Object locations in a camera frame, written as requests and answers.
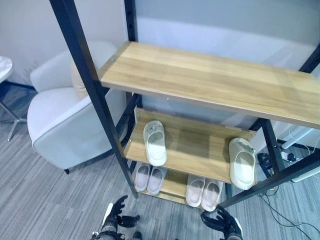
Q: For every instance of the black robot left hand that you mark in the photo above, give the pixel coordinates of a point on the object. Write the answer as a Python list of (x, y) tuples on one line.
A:
[(119, 220)]

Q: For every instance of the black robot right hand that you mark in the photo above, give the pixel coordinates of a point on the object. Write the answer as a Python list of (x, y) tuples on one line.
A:
[(222, 222)]

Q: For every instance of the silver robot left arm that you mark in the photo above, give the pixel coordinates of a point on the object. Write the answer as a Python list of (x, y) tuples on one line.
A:
[(107, 236)]

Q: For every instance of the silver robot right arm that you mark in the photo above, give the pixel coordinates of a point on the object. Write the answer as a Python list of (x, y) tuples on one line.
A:
[(234, 238)]

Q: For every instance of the small wooden rack shelf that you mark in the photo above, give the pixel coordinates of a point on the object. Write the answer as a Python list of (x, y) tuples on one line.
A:
[(175, 185)]

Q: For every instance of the medium wooden rack shelf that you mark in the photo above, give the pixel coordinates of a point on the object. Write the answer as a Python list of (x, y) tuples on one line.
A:
[(195, 147)]

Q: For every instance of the large wooden rack shelf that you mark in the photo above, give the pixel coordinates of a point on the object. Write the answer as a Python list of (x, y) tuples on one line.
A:
[(200, 75)]

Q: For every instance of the dark robot foot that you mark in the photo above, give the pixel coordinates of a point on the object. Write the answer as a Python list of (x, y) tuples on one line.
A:
[(137, 235)]

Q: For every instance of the pale pink slipper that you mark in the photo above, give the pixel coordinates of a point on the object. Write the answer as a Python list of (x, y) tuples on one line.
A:
[(142, 177), (157, 181), (195, 191), (212, 196)]

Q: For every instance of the cream slipper with worn toe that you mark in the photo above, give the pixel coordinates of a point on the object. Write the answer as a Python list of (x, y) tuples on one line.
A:
[(155, 145)]

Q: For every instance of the white desk foot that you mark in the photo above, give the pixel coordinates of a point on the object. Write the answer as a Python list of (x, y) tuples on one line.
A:
[(302, 178)]

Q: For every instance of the white power strip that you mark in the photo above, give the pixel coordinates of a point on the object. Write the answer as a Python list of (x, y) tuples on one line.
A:
[(290, 157)]

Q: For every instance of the white desk leg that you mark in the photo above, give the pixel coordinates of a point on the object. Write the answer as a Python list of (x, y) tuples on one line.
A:
[(290, 144)]

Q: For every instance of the white armchair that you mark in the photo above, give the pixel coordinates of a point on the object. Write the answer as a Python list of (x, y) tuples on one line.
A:
[(62, 125)]

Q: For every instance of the beige cushion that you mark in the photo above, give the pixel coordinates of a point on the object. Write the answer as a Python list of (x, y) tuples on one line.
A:
[(78, 85)]

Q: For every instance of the round marble side table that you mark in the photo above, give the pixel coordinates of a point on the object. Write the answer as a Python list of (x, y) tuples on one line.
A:
[(4, 67)]

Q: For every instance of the black metal shoe rack frame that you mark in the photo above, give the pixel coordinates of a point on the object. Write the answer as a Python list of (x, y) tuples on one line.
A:
[(75, 50)]

